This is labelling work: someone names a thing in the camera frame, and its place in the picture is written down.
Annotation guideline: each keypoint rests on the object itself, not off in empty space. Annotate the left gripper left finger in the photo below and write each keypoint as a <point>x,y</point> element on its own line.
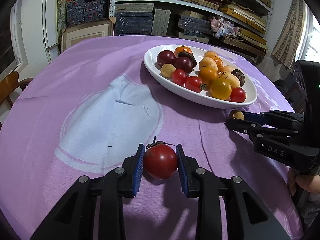
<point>93,208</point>

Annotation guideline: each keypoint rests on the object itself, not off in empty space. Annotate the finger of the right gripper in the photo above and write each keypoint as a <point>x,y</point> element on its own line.
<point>276,118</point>
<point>253,128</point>

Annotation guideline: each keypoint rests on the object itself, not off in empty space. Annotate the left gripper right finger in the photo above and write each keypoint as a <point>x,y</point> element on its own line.
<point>247,216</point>

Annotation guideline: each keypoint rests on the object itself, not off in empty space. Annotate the tan longan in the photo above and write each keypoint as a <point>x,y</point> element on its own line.
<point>167,70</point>
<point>236,114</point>

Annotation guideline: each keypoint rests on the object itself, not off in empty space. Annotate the yellow tomato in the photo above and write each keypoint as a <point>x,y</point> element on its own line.
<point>220,89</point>

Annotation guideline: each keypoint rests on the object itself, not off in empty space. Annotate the speckled yellow pepino melon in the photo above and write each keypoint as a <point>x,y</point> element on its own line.
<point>232,79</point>

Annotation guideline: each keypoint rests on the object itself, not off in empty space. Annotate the small dark mangosteen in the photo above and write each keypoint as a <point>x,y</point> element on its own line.
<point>240,76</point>

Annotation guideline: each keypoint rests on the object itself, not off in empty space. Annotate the round tan pear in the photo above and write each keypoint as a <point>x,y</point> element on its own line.
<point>227,68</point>

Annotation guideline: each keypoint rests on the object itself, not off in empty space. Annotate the red tomato small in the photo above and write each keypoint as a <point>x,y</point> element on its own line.
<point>194,83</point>

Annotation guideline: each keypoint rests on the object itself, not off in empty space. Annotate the large orange mandarin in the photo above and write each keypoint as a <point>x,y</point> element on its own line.
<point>219,64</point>

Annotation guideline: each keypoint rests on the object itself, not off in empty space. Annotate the spotted yellow pear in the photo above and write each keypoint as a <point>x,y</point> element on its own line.
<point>208,62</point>

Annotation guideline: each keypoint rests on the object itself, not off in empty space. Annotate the small orange tomato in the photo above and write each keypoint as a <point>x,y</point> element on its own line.
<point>210,54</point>

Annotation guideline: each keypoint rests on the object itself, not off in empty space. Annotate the red cherry tomato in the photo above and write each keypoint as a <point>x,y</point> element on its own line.
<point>179,77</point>

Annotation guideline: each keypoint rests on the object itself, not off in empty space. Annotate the dark red plum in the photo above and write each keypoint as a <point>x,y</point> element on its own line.
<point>165,56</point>
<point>184,64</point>

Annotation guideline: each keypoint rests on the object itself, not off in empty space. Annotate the red tomato with stem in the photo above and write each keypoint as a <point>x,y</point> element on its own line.
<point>160,160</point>

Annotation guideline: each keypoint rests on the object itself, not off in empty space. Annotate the large dark mangosteen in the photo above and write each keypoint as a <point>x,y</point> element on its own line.
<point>189,56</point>

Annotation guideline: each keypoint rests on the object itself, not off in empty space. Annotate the red tomato front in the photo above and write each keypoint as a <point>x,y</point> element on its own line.
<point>238,95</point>

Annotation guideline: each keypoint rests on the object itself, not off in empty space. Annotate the person right hand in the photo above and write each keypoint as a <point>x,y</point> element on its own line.
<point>307,182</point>

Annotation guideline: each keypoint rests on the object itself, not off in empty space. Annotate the white oval plate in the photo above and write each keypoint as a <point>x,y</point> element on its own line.
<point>203,97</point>

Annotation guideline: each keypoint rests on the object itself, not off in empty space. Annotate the patterned curtain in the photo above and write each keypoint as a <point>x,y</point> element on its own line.
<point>289,38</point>

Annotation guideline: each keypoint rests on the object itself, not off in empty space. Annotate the crumpled pink cloth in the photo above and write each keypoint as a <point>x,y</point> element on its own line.
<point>221,27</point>

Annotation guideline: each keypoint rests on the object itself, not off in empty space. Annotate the purple printed tablecloth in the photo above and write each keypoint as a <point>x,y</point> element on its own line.
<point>90,109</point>

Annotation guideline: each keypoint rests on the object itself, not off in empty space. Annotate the metal storage shelf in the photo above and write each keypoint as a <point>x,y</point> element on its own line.
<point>192,7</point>

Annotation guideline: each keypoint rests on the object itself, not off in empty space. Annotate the wooden chair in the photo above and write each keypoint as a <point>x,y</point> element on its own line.
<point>8,85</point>

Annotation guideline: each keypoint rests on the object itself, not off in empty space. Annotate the framed picture cardboard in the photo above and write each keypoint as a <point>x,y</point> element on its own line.
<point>100,28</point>

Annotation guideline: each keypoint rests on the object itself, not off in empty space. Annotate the stack of blue boxes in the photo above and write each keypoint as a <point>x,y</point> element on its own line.
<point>83,11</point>

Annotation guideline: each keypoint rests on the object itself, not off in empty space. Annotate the window with white frame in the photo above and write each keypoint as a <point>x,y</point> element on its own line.
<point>13,54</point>

